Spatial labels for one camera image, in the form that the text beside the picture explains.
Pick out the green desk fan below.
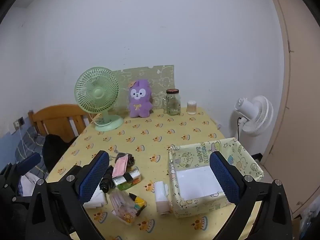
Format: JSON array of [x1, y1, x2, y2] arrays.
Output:
[[74, 67, 124, 132]]

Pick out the white tissue stack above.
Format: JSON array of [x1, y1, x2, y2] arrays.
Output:
[[82, 187, 108, 209]]

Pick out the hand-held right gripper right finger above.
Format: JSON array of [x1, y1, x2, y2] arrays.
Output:
[[209, 151, 293, 240]]

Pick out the black cloth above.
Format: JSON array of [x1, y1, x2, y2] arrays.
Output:
[[42, 134, 77, 173]]

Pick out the white cloth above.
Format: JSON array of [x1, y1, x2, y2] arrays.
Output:
[[20, 172, 47, 197]]

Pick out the beige door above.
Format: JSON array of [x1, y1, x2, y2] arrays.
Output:
[[264, 0, 320, 215]]

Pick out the clear plastic packet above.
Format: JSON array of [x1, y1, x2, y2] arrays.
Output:
[[109, 189, 140, 224]]

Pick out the silver green packet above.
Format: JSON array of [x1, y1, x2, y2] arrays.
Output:
[[112, 167, 142, 191]]

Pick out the yellow printed tablecloth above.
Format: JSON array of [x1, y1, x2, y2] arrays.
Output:
[[46, 107, 263, 240]]

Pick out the plaid blanket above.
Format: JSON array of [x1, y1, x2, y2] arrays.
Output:
[[14, 126, 49, 180]]

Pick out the purple plush toy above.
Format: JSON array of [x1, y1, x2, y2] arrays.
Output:
[[128, 79, 153, 118]]

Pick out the printed storage box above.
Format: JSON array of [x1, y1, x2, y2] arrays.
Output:
[[167, 137, 265, 219]]

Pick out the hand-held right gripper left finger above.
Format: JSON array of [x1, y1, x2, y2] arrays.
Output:
[[25, 150, 110, 240]]

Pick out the wooden chair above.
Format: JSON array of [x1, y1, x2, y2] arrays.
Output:
[[28, 104, 94, 143]]

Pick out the yellow black small item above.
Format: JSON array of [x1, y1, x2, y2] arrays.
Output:
[[128, 193, 147, 217]]

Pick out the white standing fan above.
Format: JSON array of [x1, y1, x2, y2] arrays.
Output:
[[234, 95, 274, 140]]

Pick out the green printed board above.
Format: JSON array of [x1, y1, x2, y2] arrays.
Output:
[[111, 65, 175, 110]]

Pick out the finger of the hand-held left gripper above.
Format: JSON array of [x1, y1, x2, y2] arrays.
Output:
[[0, 152, 42, 198]]

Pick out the glass jar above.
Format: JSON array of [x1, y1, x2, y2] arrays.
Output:
[[164, 89, 181, 116]]

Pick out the pink face mask pack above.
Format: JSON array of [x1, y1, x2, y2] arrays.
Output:
[[112, 154, 130, 178]]

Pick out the black plastic bag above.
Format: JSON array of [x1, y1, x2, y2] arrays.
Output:
[[99, 165, 117, 194]]

